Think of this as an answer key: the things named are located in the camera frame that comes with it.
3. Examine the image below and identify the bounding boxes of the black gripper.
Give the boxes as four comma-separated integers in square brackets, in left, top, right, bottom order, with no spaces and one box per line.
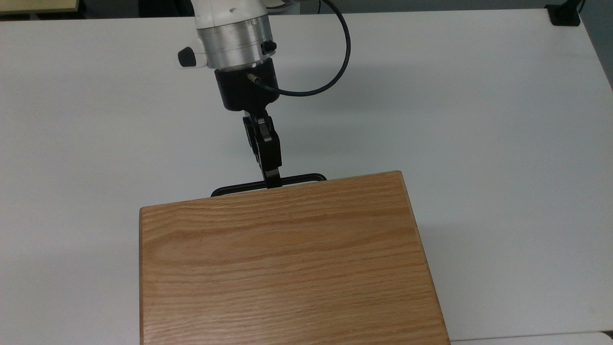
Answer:
[214,57,284,189]

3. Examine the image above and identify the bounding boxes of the wooden two-drawer cabinet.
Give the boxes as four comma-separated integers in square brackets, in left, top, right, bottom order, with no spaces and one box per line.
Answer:
[139,171,451,345]

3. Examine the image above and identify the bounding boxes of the light wooden desk edge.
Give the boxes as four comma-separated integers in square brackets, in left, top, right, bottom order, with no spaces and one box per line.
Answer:
[0,0,80,14]

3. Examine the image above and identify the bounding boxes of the black clamp-mounted stand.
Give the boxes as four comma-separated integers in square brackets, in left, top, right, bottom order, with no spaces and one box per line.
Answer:
[545,0,583,27]

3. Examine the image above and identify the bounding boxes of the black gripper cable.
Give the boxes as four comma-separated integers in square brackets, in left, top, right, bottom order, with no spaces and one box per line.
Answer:
[246,0,352,98]

